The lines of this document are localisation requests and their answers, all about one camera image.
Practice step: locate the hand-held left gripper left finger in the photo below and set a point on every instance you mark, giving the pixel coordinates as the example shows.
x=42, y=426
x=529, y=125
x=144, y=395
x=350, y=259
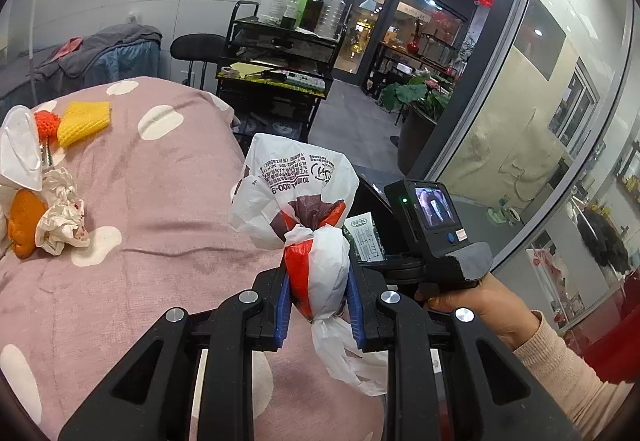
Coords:
x=282, y=303

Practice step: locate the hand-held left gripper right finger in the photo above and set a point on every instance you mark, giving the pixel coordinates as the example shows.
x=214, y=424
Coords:
x=356, y=313

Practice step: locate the white and red plastic bag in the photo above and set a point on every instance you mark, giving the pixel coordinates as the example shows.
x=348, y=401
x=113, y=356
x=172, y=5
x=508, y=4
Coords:
x=320, y=271

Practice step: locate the white tissue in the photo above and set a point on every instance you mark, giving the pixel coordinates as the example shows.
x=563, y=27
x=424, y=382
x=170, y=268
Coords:
x=60, y=223

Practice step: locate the yellow foam net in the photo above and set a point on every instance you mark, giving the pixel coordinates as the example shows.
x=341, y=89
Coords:
x=82, y=123

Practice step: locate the person's right forearm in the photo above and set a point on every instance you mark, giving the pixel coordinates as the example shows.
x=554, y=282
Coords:
x=565, y=371

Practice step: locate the person's right hand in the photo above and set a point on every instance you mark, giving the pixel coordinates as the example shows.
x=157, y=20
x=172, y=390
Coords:
x=487, y=301

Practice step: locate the potted plant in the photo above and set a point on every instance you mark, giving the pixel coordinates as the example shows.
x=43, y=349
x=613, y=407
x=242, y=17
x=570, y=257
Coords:
x=417, y=131

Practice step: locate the pink dotted blanket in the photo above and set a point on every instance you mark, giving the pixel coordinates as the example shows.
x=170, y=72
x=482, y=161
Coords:
x=165, y=201

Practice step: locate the glass double door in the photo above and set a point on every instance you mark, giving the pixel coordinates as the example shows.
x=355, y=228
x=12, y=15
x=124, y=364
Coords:
x=367, y=26

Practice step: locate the clear plastic bottle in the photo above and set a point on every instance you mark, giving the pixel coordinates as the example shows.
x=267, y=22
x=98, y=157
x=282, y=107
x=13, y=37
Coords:
x=332, y=13

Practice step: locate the black utility cart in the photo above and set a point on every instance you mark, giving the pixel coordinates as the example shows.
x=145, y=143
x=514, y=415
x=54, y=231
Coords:
x=280, y=41

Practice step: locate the yellow paper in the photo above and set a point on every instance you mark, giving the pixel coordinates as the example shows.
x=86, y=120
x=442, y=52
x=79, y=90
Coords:
x=250, y=70

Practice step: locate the dark bottle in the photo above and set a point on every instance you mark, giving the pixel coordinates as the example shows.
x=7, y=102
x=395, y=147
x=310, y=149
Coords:
x=316, y=13

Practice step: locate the tape roll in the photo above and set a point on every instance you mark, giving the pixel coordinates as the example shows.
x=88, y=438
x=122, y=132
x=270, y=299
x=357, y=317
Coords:
x=229, y=72

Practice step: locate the green bottle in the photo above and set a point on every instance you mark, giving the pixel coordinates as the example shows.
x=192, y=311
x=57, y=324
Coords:
x=306, y=1

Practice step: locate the large white bottle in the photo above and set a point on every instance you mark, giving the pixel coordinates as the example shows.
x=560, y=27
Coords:
x=270, y=3

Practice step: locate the black chair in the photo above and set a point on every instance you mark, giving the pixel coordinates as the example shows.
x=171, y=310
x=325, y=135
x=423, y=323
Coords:
x=197, y=46

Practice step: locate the orange foam net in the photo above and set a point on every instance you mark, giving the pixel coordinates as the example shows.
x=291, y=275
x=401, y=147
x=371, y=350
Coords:
x=47, y=123

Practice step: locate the white face mask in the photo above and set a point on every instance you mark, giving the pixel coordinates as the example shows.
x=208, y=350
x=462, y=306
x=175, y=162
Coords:
x=20, y=151

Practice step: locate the grey blanket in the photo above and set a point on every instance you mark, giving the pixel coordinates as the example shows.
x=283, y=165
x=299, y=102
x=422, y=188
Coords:
x=115, y=38

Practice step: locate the red cloth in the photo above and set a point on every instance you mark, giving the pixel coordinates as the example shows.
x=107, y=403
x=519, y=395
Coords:
x=67, y=48

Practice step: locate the white gooseneck lamp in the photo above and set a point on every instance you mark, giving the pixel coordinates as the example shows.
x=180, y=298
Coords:
x=31, y=46

